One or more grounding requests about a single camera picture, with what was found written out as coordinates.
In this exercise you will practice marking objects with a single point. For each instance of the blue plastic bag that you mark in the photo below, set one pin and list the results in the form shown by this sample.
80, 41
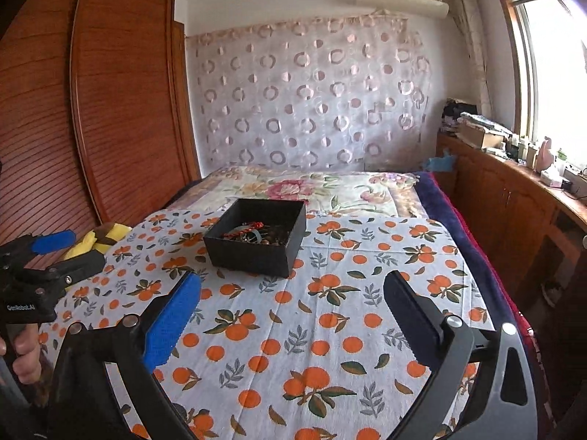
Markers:
438, 162

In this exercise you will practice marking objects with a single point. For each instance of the pale window curtain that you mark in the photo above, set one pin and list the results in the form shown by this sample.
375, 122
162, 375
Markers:
474, 46

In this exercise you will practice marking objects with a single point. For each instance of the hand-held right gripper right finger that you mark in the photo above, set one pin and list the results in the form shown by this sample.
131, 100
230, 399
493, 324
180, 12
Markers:
408, 303

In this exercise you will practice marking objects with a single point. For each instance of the orange fruit print sheet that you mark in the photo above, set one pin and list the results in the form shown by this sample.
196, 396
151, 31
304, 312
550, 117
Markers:
330, 321

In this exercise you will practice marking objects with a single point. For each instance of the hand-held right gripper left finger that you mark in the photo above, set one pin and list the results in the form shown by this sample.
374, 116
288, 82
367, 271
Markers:
172, 321

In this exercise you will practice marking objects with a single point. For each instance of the wooden wardrobe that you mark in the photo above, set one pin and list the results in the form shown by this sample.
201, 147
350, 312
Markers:
114, 101

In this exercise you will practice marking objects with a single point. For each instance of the person's left hand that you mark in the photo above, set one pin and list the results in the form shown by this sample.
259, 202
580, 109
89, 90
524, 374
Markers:
25, 353

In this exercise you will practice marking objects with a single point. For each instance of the black cardboard box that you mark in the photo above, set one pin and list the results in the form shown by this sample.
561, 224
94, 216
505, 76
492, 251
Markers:
257, 256

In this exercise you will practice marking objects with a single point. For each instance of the wooden side cabinet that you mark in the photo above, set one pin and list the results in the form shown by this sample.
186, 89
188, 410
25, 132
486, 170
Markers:
504, 211

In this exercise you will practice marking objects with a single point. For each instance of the white tissue box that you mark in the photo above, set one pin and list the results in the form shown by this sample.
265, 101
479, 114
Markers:
550, 178

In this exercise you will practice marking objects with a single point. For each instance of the dark blue blanket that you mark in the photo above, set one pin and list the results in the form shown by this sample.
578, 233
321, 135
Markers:
458, 220

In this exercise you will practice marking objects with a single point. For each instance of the pale green jade bangle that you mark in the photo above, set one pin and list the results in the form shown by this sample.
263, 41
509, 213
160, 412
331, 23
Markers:
257, 237

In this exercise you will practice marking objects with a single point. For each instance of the window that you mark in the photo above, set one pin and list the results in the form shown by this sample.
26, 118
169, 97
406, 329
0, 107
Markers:
550, 64

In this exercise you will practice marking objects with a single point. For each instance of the floral quilt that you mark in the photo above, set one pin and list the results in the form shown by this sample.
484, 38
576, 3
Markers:
293, 190

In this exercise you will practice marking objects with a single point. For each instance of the stack of papers and boxes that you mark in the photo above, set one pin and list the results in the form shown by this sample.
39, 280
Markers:
477, 128

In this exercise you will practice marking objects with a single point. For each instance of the pink figurine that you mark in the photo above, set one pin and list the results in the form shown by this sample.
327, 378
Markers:
545, 153

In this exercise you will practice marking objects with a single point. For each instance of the sheer circle pattern curtain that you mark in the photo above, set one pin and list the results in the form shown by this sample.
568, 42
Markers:
312, 91

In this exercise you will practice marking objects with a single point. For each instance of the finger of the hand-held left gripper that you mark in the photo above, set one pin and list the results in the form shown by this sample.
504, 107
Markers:
69, 266
52, 241

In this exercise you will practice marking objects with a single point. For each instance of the yellow plush toy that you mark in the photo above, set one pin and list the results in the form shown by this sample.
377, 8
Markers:
105, 236

